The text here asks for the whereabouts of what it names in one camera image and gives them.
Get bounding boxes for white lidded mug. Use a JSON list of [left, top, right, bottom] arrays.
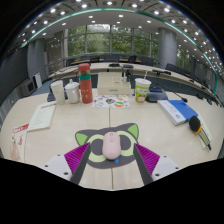
[[64, 78, 82, 105]]

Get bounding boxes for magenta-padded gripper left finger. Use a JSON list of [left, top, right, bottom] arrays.
[[42, 142, 92, 186]]

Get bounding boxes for white laminated sheet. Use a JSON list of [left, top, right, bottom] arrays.
[[27, 101, 57, 132]]

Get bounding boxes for red and white leaflet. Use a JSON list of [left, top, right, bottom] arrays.
[[9, 123, 30, 163]]

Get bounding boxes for beige cardboard box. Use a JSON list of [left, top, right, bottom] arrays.
[[96, 75, 132, 97]]

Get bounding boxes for green-white drink cup with straw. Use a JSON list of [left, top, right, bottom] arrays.
[[134, 69, 152, 104]]

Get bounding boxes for black gooseneck microphone console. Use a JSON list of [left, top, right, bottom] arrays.
[[145, 87, 189, 104]]

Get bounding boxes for red thermos bottle green band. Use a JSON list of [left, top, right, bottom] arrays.
[[77, 62, 94, 105]]

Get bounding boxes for pink computer mouse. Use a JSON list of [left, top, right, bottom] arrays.
[[101, 131, 122, 161]]

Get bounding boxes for long curved conference desk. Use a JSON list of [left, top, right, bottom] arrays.
[[49, 62, 218, 101]]

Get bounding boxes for black desk microphone units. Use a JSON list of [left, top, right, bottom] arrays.
[[108, 62, 173, 76]]

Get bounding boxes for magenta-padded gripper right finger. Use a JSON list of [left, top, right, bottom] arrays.
[[132, 143, 183, 187]]

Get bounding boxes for cat-face mouse pad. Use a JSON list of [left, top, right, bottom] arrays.
[[74, 122, 140, 170]]

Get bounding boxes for black handheld microphone orange ring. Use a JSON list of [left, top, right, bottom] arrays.
[[188, 115, 213, 152]]

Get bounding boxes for ceiling lights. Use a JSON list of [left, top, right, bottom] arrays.
[[6, 0, 224, 78]]

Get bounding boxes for blue and white book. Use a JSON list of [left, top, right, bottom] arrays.
[[156, 98, 199, 127]]

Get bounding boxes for dark office chairs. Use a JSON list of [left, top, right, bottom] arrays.
[[64, 54, 219, 101]]

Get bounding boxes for white printed paper sheet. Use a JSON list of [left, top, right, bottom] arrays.
[[196, 114, 214, 149]]

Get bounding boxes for colourful sticker sheet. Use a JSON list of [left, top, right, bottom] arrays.
[[91, 94, 132, 109]]

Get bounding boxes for small black microphone base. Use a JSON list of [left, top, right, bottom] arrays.
[[46, 91, 57, 103]]

